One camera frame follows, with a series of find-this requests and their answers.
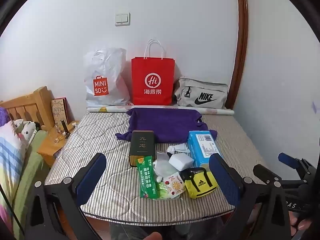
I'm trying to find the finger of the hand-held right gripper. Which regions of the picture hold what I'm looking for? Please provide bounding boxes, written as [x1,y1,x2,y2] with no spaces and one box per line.
[253,164,307,185]
[278,152,317,178]

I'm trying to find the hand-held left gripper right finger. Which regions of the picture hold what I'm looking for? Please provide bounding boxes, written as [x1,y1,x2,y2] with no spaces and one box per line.
[209,154,292,240]

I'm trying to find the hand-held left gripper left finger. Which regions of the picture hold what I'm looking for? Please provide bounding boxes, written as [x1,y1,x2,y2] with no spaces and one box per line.
[25,152,108,240]

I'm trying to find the small yellow bag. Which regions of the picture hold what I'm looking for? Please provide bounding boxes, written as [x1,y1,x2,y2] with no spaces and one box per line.
[180,167,218,199]

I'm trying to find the white sponge block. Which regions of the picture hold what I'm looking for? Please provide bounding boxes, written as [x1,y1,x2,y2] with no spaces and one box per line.
[168,152,195,172]

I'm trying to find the fruit print sachet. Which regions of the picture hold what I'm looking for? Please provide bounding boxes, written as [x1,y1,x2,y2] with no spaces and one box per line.
[162,172,186,195]

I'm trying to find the white knotted cloth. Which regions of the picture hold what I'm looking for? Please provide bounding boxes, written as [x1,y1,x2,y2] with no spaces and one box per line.
[167,143,188,155]

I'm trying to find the green packet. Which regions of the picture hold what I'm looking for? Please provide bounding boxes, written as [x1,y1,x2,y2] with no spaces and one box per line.
[136,156,160,198]

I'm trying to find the clear plastic bag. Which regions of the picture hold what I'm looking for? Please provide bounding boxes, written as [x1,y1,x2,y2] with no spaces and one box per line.
[153,151,180,199]

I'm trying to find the person's right hand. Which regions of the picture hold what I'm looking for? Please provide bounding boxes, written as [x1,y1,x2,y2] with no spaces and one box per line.
[291,215,317,240]

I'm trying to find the person's left hand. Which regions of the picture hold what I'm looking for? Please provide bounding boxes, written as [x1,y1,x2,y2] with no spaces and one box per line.
[136,231,163,240]

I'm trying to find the blue tissue pack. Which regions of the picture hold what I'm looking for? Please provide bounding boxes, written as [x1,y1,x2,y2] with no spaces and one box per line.
[187,130,223,169]

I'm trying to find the wooden nightstand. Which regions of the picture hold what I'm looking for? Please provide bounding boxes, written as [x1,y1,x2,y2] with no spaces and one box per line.
[37,121,80,168]

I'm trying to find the grey striped quilted mat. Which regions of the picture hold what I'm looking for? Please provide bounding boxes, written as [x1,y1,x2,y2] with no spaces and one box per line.
[44,111,270,224]

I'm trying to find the clear glass cup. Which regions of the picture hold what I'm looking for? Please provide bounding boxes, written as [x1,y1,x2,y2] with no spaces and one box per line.
[49,130,63,144]

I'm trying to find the dark tin box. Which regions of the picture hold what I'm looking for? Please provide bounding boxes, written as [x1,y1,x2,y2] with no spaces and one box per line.
[129,130,157,168]

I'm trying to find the green bedsheet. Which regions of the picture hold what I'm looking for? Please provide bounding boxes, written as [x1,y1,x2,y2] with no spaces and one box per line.
[10,130,49,238]

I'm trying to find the white printed paper roll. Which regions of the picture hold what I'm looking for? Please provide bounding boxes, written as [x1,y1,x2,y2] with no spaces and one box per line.
[87,105,235,115]

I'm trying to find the printed book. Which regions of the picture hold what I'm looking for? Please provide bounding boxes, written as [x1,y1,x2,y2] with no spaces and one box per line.
[51,97,70,128]

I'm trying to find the white spotted plush pillow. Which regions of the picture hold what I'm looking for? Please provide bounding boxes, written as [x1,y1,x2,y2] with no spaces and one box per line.
[13,119,39,144]

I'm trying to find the purple towel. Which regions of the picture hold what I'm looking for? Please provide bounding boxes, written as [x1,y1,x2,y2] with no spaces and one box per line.
[115,107,218,144]

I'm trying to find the striped pastel pillow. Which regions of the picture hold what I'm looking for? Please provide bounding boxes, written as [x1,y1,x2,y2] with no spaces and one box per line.
[0,121,28,188]

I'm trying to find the grey sling bag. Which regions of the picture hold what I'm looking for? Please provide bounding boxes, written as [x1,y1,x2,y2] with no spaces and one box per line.
[172,76,228,109]

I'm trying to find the wooden headboard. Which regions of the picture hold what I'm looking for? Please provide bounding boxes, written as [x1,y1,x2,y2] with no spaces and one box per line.
[0,86,54,132]

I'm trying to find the purple fuzzy cushion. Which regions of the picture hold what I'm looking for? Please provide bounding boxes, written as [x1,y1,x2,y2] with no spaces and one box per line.
[0,107,10,128]

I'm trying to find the white plastic shopping bag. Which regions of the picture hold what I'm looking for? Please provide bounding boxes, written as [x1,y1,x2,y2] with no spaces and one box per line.
[84,47,131,109]

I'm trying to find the red paper bag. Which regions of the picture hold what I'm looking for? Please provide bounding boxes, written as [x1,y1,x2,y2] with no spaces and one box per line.
[131,39,175,105]

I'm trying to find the brown wooden door frame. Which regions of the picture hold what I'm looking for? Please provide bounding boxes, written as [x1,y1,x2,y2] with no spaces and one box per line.
[231,0,248,110]

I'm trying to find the white wall switch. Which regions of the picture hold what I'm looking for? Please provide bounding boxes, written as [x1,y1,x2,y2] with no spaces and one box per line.
[115,12,131,27]

